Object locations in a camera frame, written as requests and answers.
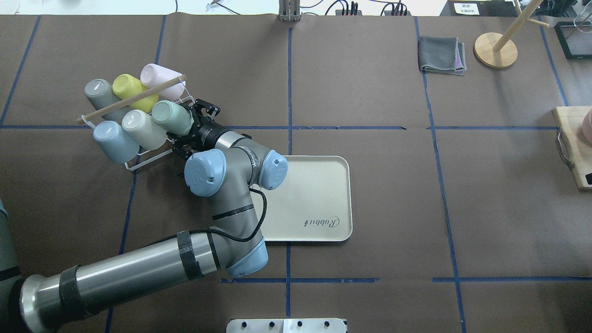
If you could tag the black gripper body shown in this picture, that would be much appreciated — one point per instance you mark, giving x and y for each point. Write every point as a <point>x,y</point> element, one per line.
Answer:
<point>206,134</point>

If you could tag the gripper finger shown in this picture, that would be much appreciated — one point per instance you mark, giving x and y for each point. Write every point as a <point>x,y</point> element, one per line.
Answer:
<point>183,149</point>
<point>201,110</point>

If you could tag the green cup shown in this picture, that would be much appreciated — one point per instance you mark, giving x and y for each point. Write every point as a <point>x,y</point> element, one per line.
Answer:
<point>173,117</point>

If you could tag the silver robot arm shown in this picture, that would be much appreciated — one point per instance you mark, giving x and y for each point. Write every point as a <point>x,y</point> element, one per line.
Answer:
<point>222,166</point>

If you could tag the cream white cup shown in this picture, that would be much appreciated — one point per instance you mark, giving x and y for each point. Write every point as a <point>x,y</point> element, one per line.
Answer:
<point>144,130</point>

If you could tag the pink cup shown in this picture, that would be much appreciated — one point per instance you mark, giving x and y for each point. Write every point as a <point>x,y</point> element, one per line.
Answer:
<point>153,75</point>

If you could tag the blue cup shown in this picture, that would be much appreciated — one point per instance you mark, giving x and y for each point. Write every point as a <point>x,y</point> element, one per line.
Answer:
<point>115,142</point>

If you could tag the yellow cup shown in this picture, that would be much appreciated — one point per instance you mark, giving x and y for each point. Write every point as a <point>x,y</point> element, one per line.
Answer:
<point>125,86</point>

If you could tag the grey cup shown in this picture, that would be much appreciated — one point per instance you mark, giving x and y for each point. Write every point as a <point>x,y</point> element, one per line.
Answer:
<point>99,93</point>

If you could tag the beige rabbit tray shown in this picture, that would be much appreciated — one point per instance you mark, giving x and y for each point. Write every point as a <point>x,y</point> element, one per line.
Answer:
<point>313,204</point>

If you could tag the black glass tray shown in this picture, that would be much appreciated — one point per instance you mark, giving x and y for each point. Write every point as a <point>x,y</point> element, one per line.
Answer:
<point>575,44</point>

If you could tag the grey folded cloth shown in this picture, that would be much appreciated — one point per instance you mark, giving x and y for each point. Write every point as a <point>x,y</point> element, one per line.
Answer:
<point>444,55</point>

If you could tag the wooden mug tree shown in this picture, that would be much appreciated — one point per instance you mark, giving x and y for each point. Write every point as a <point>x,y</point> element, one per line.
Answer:
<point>496,50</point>

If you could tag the black box with label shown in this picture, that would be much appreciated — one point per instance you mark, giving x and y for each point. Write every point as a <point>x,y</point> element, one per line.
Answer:
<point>465,8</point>

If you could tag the wooden cutting board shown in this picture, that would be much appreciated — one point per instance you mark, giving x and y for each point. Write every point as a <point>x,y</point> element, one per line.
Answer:
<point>574,150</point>

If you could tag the pink ice bowl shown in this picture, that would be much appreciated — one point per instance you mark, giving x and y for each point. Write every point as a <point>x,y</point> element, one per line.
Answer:
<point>586,126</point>

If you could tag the white wire cup rack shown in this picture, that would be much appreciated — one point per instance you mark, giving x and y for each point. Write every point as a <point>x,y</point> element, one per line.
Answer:
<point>143,157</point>

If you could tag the aluminium frame post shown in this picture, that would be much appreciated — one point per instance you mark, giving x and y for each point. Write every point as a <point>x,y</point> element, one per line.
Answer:
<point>289,10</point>

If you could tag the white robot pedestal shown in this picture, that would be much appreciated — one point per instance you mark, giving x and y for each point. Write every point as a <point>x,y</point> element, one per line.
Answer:
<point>288,325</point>

